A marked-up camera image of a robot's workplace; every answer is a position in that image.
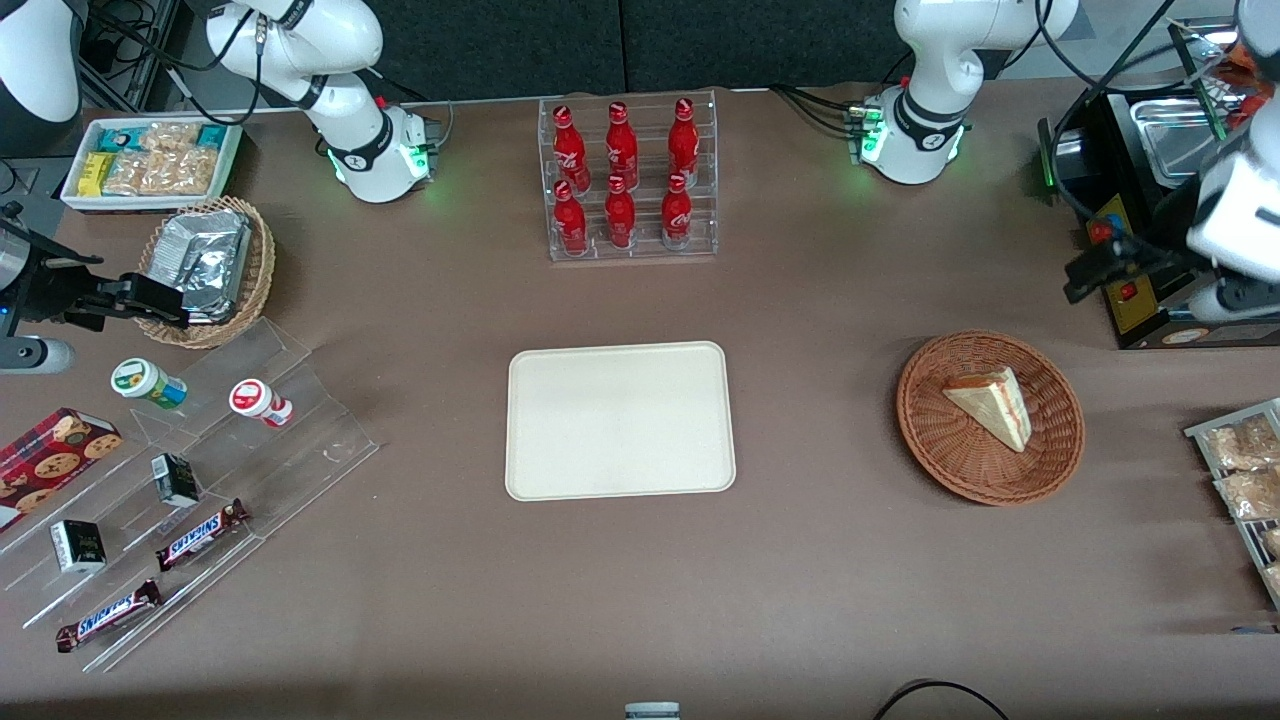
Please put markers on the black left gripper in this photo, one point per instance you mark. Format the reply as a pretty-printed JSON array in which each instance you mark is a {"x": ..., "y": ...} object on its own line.
[{"x": 1150, "y": 253}]

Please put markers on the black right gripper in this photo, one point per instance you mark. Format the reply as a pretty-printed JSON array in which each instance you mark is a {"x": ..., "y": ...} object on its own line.
[{"x": 45, "y": 288}]

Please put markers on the triangular sandwich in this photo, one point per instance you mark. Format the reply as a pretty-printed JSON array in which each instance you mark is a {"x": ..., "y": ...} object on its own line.
[{"x": 995, "y": 405}]

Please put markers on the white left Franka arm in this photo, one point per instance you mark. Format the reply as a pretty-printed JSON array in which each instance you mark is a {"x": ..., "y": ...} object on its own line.
[{"x": 920, "y": 130}]

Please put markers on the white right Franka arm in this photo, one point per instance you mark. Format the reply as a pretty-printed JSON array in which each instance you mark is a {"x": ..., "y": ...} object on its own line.
[{"x": 350, "y": 130}]

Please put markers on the light tan wicker basket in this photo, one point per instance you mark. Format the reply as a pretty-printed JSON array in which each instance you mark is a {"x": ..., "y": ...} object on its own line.
[{"x": 258, "y": 270}]

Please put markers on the white rectangular snack tray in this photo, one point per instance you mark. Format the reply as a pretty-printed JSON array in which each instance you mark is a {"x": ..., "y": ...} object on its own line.
[{"x": 232, "y": 160}]

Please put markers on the grey metal snack tray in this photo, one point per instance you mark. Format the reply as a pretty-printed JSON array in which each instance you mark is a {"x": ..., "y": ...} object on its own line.
[{"x": 1200, "y": 432}]

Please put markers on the brown round wicker basket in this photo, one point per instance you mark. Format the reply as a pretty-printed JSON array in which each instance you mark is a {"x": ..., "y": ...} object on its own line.
[{"x": 950, "y": 460}]

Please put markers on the cream plastic tray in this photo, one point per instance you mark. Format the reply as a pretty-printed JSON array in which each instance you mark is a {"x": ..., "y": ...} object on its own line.
[{"x": 600, "y": 430}]

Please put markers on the silver foil pack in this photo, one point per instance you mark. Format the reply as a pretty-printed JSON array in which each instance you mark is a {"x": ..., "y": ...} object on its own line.
[{"x": 205, "y": 260}]

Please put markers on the green lid yoghurt cup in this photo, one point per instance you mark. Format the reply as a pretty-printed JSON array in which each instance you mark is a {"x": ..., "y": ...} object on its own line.
[{"x": 145, "y": 382}]

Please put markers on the black food warmer cabinet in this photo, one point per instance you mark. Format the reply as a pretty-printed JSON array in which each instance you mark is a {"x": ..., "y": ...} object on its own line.
[{"x": 1075, "y": 190}]

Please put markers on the clear bag of crackers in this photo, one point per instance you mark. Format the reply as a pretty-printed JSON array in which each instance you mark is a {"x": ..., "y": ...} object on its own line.
[
  {"x": 190, "y": 172},
  {"x": 170, "y": 138},
  {"x": 135, "y": 173}
]

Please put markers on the yellow snack packet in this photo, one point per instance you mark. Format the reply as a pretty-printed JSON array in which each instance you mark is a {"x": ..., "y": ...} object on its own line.
[{"x": 95, "y": 175}]

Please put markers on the red lid yoghurt cup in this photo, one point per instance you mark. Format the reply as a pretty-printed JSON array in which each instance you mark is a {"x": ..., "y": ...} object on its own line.
[{"x": 255, "y": 400}]

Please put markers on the steel warmer pan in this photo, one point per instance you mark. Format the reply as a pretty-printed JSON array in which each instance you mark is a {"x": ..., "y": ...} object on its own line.
[{"x": 1170, "y": 140}]

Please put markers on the teal snack packet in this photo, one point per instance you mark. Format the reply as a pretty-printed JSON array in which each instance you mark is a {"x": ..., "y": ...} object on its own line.
[
  {"x": 211, "y": 136},
  {"x": 116, "y": 140}
]

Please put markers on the small black carton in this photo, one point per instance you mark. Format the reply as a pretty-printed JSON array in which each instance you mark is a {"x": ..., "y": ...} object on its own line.
[
  {"x": 176, "y": 480},
  {"x": 78, "y": 546}
]

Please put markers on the red tartan cookie box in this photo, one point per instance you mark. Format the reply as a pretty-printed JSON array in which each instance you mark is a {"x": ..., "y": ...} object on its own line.
[{"x": 50, "y": 465}]

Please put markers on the clear acrylic stepped stand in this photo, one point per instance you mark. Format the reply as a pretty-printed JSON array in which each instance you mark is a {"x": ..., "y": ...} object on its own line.
[{"x": 300, "y": 450}]

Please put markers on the clear bag of biscuits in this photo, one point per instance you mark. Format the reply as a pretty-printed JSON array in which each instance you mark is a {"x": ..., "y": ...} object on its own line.
[
  {"x": 1250, "y": 493},
  {"x": 1272, "y": 543},
  {"x": 1245, "y": 442}
]

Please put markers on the Snickers chocolate bar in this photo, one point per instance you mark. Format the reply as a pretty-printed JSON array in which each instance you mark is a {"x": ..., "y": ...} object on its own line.
[
  {"x": 108, "y": 616},
  {"x": 200, "y": 535}
]

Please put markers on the red orange food packet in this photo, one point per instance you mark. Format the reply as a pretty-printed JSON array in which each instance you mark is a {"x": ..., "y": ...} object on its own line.
[{"x": 1238, "y": 70}]

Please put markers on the red cola bottle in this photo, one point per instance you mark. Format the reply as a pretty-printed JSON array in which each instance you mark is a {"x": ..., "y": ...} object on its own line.
[
  {"x": 570, "y": 225},
  {"x": 569, "y": 150},
  {"x": 677, "y": 215},
  {"x": 621, "y": 145},
  {"x": 620, "y": 220},
  {"x": 683, "y": 140}
]

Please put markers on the clear acrylic bottle rack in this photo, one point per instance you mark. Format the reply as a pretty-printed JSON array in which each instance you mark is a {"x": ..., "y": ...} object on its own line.
[{"x": 645, "y": 250}]

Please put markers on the grey metal frame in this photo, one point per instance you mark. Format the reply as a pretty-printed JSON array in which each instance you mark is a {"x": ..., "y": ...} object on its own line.
[{"x": 165, "y": 50}]

